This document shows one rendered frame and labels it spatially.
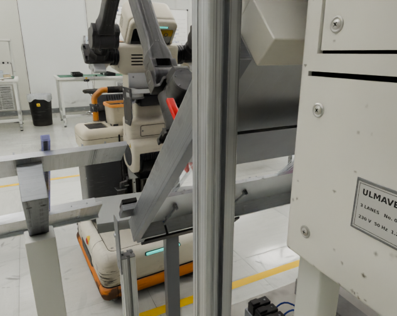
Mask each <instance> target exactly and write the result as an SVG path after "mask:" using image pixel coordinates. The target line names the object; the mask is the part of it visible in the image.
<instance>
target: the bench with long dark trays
mask: <svg viewBox="0 0 397 316"><path fill-rule="evenodd" d="M94 75H97V76H94ZM53 77H54V78H55V79H56V88H57V94H58V104H59V109H60V110H59V111H60V118H61V120H63V121H64V125H65V126H64V127H67V126H66V118H73V117H89V116H93V114H78V115H66V114H65V104H64V98H63V87H62V83H63V82H84V80H85V77H87V79H89V80H90V82H94V81H95V82H97V81H116V80H123V74H121V73H116V74H115V76H105V75H101V74H87V75H83V76H77V77H73V76H72V75H53ZM59 86H60V88H59ZM60 96H61V98H60ZM61 106H62V108H61ZM62 118H63V119H62Z"/></svg>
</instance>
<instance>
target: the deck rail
mask: <svg viewBox="0 0 397 316"><path fill-rule="evenodd" d="M250 62H251V56H250V54H249V52H248V50H247V48H246V46H245V44H244V42H243V40H242V38H241V45H240V78H241V77H242V75H243V74H244V72H245V70H246V69H247V67H248V65H249V64H250ZM192 156H193V104H192V81H191V83H190V85H189V87H188V90H187V92H186V94H185V96H184V98H183V101H182V103H181V105H180V108H179V110H178V111H177V114H176V116H175V119H174V121H173V123H172V125H171V128H170V130H169V132H168V134H167V137H166V139H165V141H164V143H163V145H162V148H161V150H160V152H159V155H158V156H157V159H156V161H155V163H154V166H153V168H152V170H151V173H150V174H149V177H148V179H147V181H146V184H145V186H144V188H143V190H142V192H141V195H140V197H139V200H138V202H137V204H136V206H135V208H134V211H133V213H132V215H131V217H130V219H129V225H130V230H131V233H132V238H133V241H134V242H135V241H140V240H141V238H142V237H143V235H144V233H145V232H146V230H147V229H148V227H149V225H150V224H151V222H152V220H153V219H154V217H155V216H156V214H157V212H158V211H159V209H160V208H161V206H162V204H163V203H164V201H165V200H166V198H167V196H168V195H169V193H170V192H171V190H172V188H173V187H174V185H175V183H176V182H177V180H178V179H179V177H180V175H181V174H182V172H183V170H184V169H185V167H186V166H187V164H188V162H189V161H190V159H191V158H192Z"/></svg>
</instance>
